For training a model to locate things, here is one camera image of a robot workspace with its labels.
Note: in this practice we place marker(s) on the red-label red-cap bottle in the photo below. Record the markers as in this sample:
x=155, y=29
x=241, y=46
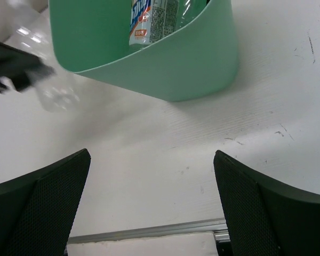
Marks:
x=188, y=11

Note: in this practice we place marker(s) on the blue-label clear bottle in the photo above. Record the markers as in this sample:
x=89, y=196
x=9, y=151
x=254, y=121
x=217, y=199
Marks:
x=151, y=21

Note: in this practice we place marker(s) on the clear crushed plastic bottle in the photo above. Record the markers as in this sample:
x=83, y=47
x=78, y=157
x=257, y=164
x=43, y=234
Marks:
x=55, y=87

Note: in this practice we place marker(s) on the green plastic bin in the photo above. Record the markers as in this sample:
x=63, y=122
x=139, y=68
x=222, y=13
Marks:
x=91, y=39

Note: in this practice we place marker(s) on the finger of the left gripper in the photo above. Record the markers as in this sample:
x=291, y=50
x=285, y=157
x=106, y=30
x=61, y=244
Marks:
x=22, y=68

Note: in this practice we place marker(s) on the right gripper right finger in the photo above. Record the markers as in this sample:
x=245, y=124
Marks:
x=263, y=215

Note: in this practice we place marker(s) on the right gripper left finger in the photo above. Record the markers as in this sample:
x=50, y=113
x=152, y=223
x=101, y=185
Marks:
x=37, y=210

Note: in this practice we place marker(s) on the aluminium frame rail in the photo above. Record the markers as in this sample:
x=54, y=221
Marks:
x=181, y=228

